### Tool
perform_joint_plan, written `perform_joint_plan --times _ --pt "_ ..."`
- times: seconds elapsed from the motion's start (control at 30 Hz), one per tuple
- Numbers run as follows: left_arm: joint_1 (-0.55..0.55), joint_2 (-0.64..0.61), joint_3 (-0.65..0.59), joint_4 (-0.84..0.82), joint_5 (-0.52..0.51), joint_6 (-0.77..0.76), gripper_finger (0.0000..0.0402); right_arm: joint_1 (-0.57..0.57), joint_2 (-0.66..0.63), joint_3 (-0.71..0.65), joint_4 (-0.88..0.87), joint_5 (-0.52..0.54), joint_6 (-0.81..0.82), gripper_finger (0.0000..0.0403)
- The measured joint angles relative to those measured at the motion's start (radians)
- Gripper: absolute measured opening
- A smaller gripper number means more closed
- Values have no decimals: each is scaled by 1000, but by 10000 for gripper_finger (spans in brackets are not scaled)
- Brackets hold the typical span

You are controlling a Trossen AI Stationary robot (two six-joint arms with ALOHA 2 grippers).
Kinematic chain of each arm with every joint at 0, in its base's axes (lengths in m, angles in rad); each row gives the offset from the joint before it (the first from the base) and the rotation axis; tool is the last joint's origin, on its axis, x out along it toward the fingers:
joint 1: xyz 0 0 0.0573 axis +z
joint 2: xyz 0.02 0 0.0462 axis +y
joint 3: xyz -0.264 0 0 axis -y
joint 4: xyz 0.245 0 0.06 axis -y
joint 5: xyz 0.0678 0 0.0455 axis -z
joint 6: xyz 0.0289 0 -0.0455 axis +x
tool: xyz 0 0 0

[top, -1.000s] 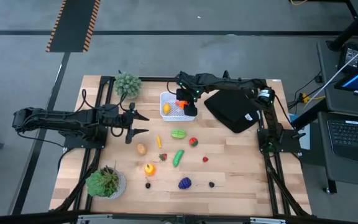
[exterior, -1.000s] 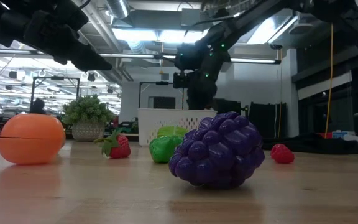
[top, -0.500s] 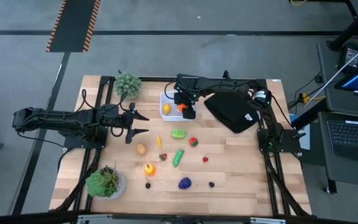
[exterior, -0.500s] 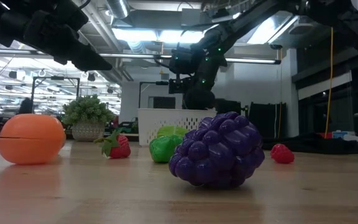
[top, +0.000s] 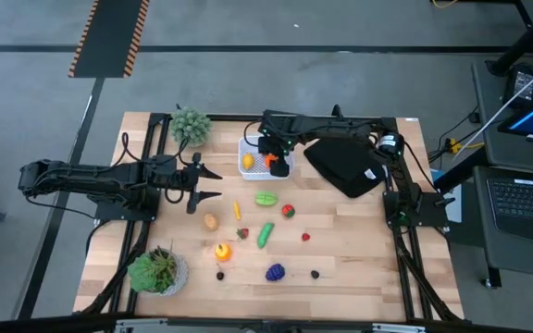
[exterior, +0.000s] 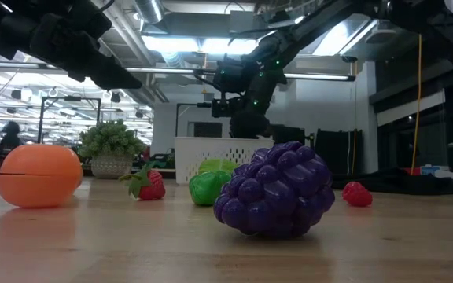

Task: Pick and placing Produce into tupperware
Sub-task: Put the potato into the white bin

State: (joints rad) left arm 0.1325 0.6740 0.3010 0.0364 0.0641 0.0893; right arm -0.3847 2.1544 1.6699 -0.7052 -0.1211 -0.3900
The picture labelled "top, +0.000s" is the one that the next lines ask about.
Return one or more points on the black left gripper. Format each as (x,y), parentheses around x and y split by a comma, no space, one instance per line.
(192,180)

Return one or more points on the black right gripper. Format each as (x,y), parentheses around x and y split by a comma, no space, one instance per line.
(273,144)

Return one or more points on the toy orange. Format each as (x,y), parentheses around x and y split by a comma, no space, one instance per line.
(270,160)

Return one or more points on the white plastic basket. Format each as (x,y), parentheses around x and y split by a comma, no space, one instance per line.
(259,172)

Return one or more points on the light green toy vegetable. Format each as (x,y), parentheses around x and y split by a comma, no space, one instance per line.
(266,199)

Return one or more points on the yellow toy lemon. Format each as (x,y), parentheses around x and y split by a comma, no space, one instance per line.
(248,161)

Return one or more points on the brown toy potato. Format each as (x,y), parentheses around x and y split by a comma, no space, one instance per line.
(211,222)

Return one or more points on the red and green toy fruit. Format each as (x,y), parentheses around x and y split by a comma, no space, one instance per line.
(288,211)

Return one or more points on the red toy strawberry with leaves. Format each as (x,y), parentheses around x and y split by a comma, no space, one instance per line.
(243,233)

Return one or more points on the yellow orange toy bell pepper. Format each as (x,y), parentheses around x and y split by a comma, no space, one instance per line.
(223,252)

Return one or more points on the small red toy berry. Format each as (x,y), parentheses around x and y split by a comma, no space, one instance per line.
(306,237)

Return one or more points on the dark toy cherry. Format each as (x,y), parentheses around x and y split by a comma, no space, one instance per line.
(219,276)
(314,274)

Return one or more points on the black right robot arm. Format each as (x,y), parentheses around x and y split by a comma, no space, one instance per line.
(331,127)

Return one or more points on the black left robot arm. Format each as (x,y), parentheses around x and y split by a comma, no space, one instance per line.
(86,178)

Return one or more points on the pale green bushy potted plant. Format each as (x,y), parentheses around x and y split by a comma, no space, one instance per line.
(190,127)

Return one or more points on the black cloth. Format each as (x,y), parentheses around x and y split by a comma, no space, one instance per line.
(345,166)

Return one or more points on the green toy cucumber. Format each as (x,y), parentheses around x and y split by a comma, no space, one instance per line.
(265,235)

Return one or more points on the dark green leafy potted plant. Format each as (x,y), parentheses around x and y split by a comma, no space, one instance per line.
(155,273)

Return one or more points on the purple toy grapes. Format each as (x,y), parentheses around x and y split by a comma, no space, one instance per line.
(275,272)

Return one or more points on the black rig beam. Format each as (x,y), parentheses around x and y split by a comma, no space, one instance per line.
(211,324)

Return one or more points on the blue box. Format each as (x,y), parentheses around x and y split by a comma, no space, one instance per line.
(437,176)

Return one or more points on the black hazard striped floor mat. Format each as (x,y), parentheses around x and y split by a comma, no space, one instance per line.
(109,37)

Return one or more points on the white paper sheet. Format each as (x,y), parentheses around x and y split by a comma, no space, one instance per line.
(455,210)

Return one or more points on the white rod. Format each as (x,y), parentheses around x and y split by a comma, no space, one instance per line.
(516,99)

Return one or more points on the black keyboard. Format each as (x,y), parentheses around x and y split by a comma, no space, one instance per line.
(530,203)

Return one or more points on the black power adapter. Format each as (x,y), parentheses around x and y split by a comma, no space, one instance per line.
(523,83)

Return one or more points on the dark grey desk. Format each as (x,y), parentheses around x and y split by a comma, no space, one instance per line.
(525,261)

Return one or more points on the black stand leg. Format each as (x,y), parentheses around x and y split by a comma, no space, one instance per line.
(525,41)

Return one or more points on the black aluminium table frame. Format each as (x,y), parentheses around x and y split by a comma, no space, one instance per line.
(229,117)

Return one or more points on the silver bracket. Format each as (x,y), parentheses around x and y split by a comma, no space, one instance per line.
(137,326)
(396,328)

